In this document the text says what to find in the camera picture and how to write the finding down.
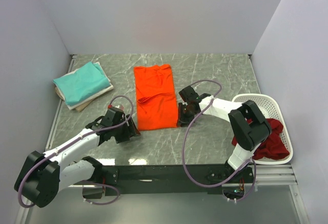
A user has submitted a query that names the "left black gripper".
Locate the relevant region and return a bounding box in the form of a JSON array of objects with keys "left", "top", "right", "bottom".
[{"left": 112, "top": 114, "right": 140, "bottom": 144}]

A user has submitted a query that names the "orange t-shirt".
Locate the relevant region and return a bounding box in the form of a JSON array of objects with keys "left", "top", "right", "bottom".
[{"left": 134, "top": 64, "right": 178, "bottom": 131}]

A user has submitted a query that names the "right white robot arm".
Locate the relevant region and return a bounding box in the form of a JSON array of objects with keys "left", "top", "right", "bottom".
[{"left": 177, "top": 86, "right": 272, "bottom": 182}]

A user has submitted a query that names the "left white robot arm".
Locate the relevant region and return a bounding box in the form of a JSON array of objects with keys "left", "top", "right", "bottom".
[{"left": 14, "top": 106, "right": 140, "bottom": 208}]

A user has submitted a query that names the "folded white t-shirt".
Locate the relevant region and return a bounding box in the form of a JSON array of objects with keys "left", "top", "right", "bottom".
[{"left": 67, "top": 62, "right": 114, "bottom": 110}]

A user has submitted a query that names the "folded beige t-shirt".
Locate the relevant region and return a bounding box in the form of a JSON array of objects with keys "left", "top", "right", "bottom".
[{"left": 54, "top": 87, "right": 93, "bottom": 112}]

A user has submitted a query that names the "folded teal t-shirt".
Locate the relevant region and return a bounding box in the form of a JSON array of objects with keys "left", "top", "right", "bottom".
[{"left": 53, "top": 62, "right": 110, "bottom": 106}]

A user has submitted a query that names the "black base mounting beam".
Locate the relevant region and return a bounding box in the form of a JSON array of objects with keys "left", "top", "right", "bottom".
[{"left": 81, "top": 164, "right": 256, "bottom": 199}]

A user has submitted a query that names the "white perforated plastic basket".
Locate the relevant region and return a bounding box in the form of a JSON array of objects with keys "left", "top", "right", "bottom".
[{"left": 232, "top": 93, "right": 294, "bottom": 165}]

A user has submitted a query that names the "dark red t-shirt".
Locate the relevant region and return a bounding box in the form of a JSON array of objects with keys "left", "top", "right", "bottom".
[{"left": 227, "top": 110, "right": 290, "bottom": 169}]

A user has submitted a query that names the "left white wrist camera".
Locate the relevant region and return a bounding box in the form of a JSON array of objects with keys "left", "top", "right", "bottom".
[{"left": 108, "top": 104, "right": 124, "bottom": 110}]

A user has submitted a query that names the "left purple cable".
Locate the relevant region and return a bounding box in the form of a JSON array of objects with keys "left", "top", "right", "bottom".
[{"left": 17, "top": 95, "right": 134, "bottom": 208}]

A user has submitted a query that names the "aluminium frame rail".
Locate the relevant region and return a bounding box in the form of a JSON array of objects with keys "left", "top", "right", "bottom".
[{"left": 14, "top": 54, "right": 77, "bottom": 224}]

